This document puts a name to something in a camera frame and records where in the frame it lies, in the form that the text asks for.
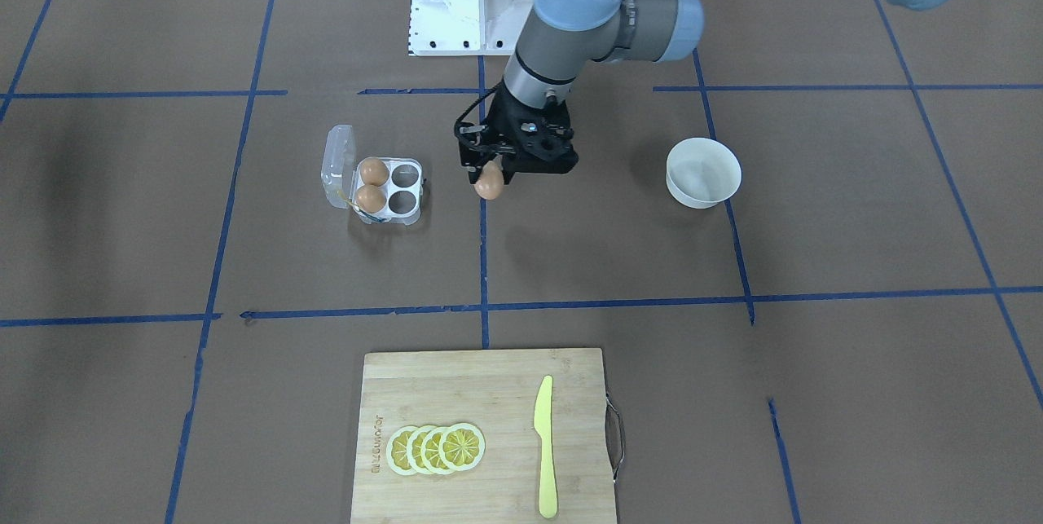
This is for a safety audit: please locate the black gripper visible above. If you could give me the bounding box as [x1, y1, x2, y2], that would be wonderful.
[466, 87, 579, 186]

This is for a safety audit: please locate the brown egg from bowl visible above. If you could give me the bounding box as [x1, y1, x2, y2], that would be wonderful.
[472, 161, 506, 200]

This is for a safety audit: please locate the clear plastic egg box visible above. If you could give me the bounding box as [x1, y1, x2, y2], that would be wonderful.
[319, 124, 425, 227]

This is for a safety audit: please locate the brown egg in box rear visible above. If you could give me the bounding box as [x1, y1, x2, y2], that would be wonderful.
[357, 157, 390, 187]

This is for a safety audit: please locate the brown egg in box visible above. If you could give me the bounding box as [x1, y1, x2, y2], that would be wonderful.
[354, 185, 387, 215]
[357, 157, 390, 187]

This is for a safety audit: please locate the brown egg in box front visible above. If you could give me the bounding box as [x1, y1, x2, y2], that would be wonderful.
[354, 185, 387, 215]

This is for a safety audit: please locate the white ceramic bowl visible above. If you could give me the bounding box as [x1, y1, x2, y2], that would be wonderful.
[664, 138, 742, 209]

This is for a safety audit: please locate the yellow plastic knife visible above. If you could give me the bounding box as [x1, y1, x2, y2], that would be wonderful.
[533, 375, 558, 520]

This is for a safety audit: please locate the bamboo cutting board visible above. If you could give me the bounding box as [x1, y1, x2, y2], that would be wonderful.
[349, 347, 618, 523]

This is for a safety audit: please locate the lemon slice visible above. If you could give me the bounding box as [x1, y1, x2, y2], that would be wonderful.
[406, 425, 435, 475]
[420, 426, 453, 475]
[386, 426, 418, 477]
[438, 421, 486, 472]

